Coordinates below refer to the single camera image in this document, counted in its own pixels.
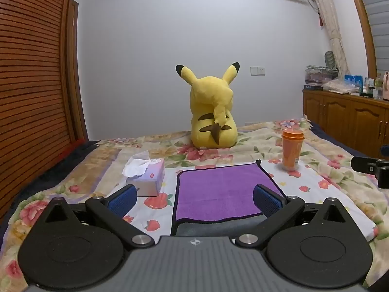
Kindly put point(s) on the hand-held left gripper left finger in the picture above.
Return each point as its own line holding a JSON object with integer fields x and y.
{"x": 123, "y": 201}

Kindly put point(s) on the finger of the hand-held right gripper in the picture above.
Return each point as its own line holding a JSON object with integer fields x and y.
{"x": 369, "y": 165}

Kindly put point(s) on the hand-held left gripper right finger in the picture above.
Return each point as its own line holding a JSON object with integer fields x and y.
{"x": 267, "y": 201}

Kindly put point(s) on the purple towel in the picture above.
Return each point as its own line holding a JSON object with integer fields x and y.
{"x": 218, "y": 193}

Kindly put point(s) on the tissue box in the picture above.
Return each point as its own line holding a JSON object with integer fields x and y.
{"x": 146, "y": 178}

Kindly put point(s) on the floral blanket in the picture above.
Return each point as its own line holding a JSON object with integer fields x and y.
{"x": 334, "y": 170}

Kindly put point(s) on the wooden cabinet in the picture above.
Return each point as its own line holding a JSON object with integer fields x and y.
{"x": 346, "y": 118}

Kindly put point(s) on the orange cup with lid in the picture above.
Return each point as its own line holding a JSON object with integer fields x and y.
{"x": 292, "y": 150}

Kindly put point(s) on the pink bag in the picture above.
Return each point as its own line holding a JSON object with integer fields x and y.
{"x": 386, "y": 85}

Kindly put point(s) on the green bottle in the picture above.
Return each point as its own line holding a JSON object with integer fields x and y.
{"x": 378, "y": 81}

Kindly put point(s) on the blue package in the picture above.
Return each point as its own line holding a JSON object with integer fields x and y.
{"x": 354, "y": 80}

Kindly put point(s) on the clear storage bag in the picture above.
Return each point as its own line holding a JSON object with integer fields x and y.
{"x": 319, "y": 76}

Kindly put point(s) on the yellow plush toy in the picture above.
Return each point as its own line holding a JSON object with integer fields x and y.
{"x": 212, "y": 112}

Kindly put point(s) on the wooden door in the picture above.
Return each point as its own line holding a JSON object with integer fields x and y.
{"x": 76, "y": 67}

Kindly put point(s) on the cream curtain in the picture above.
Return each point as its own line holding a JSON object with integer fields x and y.
{"x": 331, "y": 21}

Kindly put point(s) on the wooden slatted wardrobe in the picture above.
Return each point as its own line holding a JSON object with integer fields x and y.
{"x": 30, "y": 82}

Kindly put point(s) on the wall switch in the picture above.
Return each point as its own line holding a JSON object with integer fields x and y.
{"x": 257, "y": 71}

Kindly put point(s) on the wooden window frame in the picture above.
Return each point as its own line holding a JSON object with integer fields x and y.
{"x": 363, "y": 21}

